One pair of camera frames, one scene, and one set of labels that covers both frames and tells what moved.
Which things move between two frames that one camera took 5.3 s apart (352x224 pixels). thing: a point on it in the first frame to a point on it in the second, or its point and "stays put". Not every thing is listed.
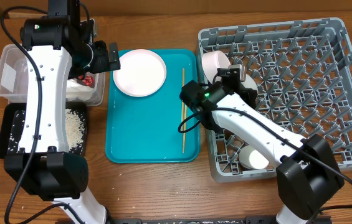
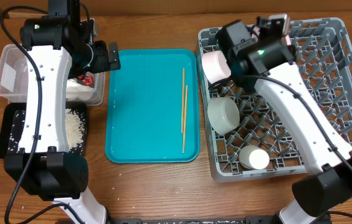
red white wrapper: x=89 y=79 stays put
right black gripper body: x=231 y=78 to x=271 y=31
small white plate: x=212 y=60 stays put
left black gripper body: x=94 y=58 stays put
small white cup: x=252 y=158 stays put
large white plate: x=142 y=73 to x=286 y=24
